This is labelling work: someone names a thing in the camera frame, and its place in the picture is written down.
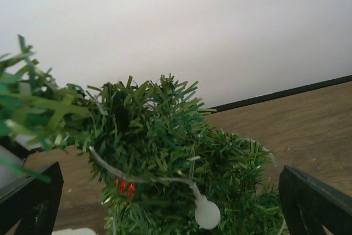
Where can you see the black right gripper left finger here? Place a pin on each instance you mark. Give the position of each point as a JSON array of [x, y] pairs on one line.
[[30, 204]]

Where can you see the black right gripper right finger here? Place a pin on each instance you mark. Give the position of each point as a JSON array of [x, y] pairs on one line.
[[311, 206]]

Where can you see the red gift box ornament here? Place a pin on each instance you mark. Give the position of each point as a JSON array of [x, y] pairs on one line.
[[126, 191]]

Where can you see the white ball string lights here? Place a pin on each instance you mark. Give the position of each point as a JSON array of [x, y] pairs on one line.
[[207, 213]]

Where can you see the small green christmas tree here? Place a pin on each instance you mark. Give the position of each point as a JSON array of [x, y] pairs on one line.
[[151, 130]]

